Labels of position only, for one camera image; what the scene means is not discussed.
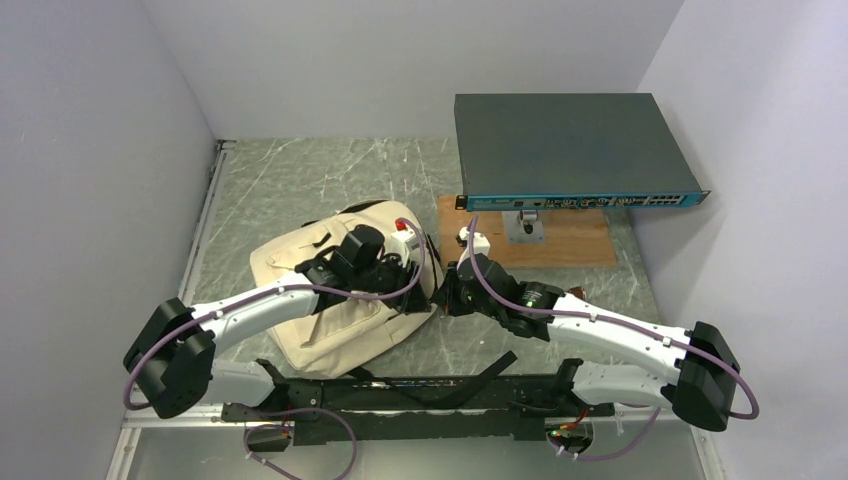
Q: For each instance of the metal switch stand bracket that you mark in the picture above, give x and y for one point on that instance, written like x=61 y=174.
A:
x=523 y=227

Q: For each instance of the black base frame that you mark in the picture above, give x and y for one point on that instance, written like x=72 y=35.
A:
x=492 y=403

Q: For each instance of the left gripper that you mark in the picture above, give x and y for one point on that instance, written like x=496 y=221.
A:
x=403 y=277

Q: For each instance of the dark network switch box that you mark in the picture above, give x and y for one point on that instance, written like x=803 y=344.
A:
x=569 y=151

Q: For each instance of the brown copper pipe fitting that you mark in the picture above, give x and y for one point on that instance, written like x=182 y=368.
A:
x=578 y=292

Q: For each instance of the aluminium rail frame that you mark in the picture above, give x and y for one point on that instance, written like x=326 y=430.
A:
x=228 y=155

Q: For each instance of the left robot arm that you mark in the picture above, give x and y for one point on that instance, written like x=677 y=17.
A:
x=174 y=364

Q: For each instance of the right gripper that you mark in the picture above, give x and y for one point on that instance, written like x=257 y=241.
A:
x=447 y=294

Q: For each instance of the wooden board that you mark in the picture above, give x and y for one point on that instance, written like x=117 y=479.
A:
x=573 y=238

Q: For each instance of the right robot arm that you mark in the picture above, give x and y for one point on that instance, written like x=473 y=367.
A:
x=692 y=372

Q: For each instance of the beige canvas backpack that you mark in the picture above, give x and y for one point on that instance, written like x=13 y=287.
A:
x=343 y=337

